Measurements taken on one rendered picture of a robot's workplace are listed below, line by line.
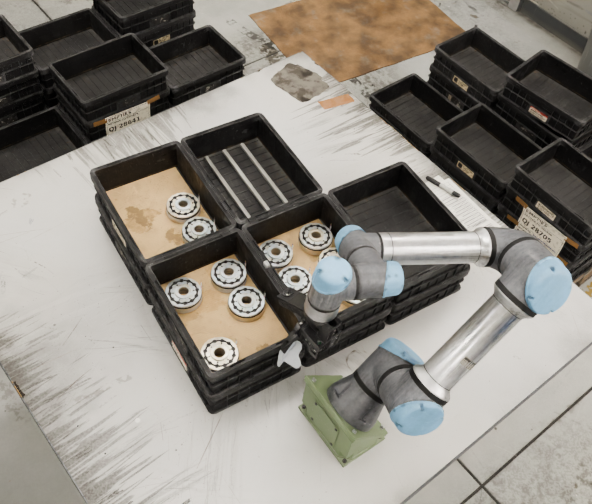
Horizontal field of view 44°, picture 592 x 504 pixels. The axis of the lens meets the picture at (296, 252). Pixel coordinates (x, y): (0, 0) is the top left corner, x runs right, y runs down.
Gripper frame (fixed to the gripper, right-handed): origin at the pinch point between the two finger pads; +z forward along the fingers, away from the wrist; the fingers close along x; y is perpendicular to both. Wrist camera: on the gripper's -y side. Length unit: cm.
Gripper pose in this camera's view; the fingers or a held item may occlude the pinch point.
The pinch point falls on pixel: (299, 347)
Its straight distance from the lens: 176.9
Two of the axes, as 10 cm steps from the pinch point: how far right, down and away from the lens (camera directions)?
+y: 6.5, 6.6, -3.7
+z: -1.6, 5.9, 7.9
